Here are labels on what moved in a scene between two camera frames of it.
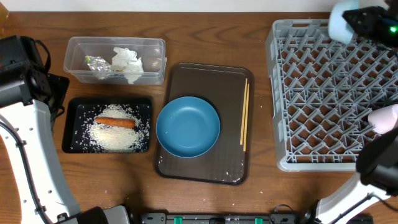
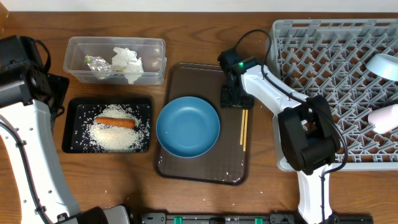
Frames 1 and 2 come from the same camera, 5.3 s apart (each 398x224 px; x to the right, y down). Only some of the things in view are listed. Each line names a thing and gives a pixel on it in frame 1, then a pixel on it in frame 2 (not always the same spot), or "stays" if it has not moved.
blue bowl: [188, 127] stays
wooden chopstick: [244, 111] stays
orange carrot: [112, 121] stays
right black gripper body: [388, 30] to [237, 91]
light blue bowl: [338, 29] to [384, 65]
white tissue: [126, 61] stays
